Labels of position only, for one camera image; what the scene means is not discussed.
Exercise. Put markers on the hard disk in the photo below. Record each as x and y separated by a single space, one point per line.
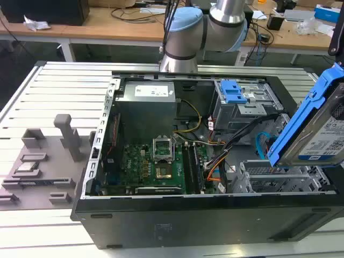
314 129

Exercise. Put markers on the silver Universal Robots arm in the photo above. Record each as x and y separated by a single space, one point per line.
185 32

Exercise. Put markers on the metal disk bay cage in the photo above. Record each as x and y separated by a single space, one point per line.
242 115

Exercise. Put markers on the blue cardboard box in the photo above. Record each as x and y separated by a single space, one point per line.
328 13

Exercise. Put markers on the clear plastic bag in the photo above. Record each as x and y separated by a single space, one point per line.
309 26

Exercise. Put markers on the flat grey device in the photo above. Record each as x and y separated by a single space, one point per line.
299 14

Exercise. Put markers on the small black box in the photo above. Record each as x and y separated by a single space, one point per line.
275 22

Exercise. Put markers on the blue plastic bay latch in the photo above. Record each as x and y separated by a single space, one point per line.
231 92

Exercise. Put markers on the metal lower drive cage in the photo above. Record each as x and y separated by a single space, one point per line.
274 177

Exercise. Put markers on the black RAM stick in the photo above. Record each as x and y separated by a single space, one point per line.
193 169

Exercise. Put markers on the grey power supply unit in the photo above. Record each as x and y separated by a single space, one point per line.
147 92

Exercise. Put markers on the thin metal locking lever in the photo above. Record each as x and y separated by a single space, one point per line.
174 150

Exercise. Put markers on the CPU socket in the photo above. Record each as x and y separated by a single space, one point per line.
164 172

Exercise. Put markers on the wooden desk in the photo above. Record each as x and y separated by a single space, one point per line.
113 29

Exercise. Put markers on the black PC case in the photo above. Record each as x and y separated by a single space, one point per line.
188 217

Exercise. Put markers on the black graphics card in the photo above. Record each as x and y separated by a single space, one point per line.
158 190

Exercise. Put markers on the green motherboard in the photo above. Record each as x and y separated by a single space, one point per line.
137 166

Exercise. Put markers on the large black box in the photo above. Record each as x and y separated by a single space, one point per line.
45 12

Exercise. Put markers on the crumpled white paper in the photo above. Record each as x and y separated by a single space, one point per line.
36 24

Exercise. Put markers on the grey parts rack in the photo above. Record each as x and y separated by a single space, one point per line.
51 177

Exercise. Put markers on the silver CPU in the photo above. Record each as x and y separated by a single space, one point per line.
26 167

